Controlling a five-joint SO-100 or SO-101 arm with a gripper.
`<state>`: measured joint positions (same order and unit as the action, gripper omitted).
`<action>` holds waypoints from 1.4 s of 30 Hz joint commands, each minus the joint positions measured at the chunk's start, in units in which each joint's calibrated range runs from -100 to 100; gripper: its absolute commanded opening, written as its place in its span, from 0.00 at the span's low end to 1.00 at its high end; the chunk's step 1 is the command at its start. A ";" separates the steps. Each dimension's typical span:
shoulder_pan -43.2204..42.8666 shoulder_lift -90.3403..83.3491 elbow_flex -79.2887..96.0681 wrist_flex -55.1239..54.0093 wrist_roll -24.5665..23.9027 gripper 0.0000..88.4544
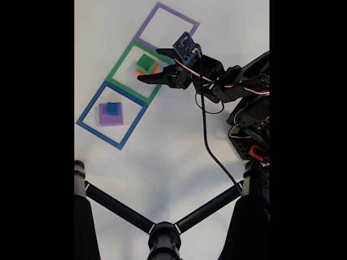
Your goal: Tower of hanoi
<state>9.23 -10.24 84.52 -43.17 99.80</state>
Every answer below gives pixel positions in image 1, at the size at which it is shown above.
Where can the orange square block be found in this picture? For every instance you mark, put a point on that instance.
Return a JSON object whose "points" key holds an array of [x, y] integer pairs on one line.
{"points": [[155, 67]]}

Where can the green cube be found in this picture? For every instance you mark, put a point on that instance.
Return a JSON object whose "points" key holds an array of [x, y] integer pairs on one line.
{"points": [[145, 62]]}

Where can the small blue cube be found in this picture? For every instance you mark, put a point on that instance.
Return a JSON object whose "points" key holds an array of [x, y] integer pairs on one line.
{"points": [[112, 107]]}

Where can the purple square block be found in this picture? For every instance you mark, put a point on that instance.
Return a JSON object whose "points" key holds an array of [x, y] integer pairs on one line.
{"points": [[109, 120]]}

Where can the red clamp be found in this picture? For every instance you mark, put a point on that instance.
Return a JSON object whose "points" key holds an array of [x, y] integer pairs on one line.
{"points": [[256, 151]]}

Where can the black tripod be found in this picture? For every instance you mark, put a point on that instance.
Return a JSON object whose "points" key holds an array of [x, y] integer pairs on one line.
{"points": [[164, 241]]}

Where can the purple square frame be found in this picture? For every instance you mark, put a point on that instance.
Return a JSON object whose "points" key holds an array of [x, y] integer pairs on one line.
{"points": [[155, 40]]}

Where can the circuit board camera, blue mount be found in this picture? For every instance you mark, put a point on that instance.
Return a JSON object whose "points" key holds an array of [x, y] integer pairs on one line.
{"points": [[187, 48]]}

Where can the green square frame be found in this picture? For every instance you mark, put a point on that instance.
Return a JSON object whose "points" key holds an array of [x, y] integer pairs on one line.
{"points": [[130, 90]]}

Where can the blue square frame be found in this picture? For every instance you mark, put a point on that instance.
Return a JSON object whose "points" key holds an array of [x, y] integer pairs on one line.
{"points": [[100, 134]]}

